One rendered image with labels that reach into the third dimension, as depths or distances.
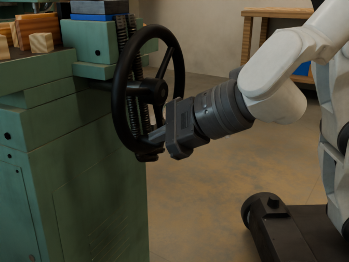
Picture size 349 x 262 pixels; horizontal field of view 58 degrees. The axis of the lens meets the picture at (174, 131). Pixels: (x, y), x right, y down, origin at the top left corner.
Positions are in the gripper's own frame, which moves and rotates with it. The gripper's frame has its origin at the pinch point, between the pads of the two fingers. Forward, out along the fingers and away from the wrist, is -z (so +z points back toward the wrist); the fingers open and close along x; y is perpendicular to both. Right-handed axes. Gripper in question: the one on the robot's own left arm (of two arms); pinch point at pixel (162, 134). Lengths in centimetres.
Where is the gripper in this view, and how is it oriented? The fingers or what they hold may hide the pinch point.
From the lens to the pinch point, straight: 63.1
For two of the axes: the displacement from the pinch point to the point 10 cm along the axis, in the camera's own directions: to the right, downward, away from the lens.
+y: -6.4, -3.5, -6.8
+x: -0.1, -8.9, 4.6
